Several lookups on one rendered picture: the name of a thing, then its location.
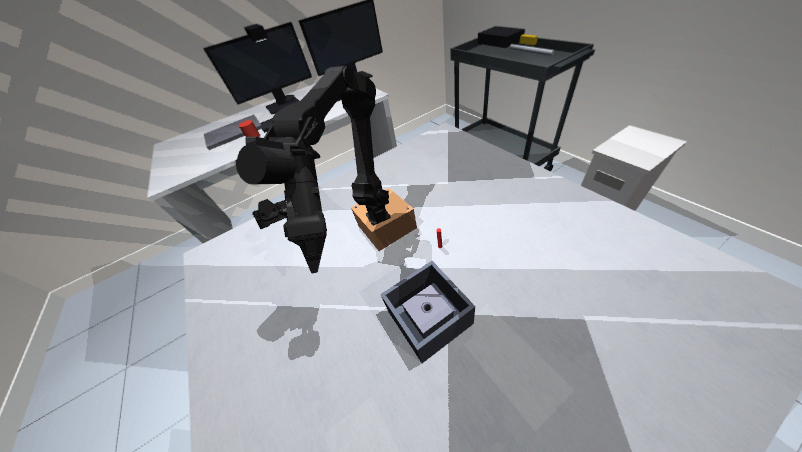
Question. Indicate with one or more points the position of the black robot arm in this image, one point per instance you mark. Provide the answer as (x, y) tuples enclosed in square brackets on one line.
[(285, 154)]

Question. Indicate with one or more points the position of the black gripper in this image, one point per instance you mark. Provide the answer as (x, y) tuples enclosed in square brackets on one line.
[(308, 228)]

